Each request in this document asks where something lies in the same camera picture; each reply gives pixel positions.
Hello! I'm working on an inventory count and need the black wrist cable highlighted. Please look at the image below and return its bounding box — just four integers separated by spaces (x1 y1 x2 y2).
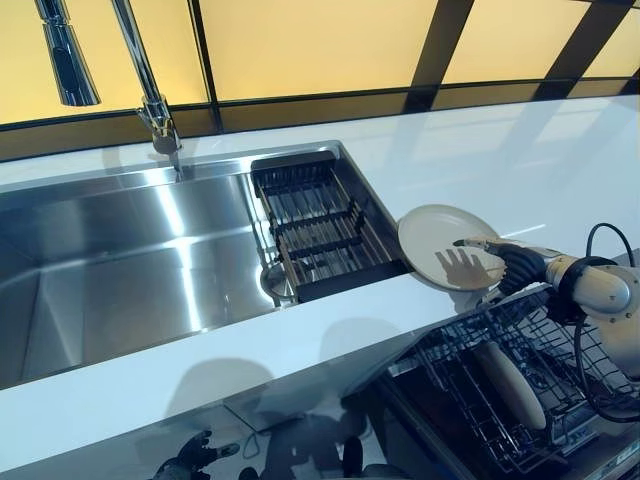
572 221 640 425

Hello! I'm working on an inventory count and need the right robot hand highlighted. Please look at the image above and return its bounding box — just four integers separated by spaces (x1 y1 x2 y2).
451 235 559 306

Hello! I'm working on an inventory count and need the black dishwasher plate rack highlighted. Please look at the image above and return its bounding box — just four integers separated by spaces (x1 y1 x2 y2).
387 298 601 475

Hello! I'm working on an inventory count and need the stainless steel sink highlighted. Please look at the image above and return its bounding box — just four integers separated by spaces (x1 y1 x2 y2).
0 139 417 392

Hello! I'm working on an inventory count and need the glossy white cabinet front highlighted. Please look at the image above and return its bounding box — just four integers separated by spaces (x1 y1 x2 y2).
0 339 431 480

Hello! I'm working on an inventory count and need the black dish drying rack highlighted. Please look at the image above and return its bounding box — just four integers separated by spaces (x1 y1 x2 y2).
249 151 415 304

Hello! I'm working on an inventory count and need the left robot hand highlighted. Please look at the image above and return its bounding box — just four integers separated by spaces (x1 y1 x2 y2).
175 428 241 465

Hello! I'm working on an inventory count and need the dark brown window frame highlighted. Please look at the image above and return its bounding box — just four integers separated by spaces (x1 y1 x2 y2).
0 0 640 164

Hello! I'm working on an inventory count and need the chrome kitchen faucet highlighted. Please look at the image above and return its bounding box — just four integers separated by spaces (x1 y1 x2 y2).
32 0 197 182

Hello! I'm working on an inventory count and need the round steel sink strainer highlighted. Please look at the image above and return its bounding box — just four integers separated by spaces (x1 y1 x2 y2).
258 263 297 301

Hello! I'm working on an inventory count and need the dishwasher wire rack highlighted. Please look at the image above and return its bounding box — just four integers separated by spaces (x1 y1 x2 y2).
364 344 640 480

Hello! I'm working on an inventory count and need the gray wire dishwasher basket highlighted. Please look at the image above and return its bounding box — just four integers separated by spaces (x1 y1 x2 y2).
517 288 640 404

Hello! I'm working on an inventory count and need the cream ceramic plate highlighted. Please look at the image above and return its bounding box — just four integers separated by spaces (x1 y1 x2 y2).
471 339 548 432
396 203 507 294

